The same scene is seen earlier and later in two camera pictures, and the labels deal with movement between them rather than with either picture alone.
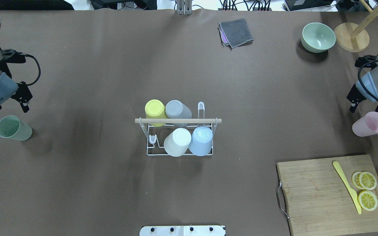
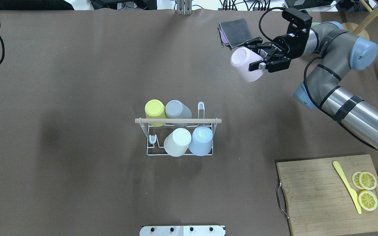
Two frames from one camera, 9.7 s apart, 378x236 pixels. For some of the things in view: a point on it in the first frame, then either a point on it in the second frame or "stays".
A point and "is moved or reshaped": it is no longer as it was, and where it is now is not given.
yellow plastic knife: (338, 167) stays
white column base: (182, 230) stays
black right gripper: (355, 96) -> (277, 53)
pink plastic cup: (371, 123) is moved or reshaped
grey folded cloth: (234, 33) stays
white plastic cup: (176, 144) stays
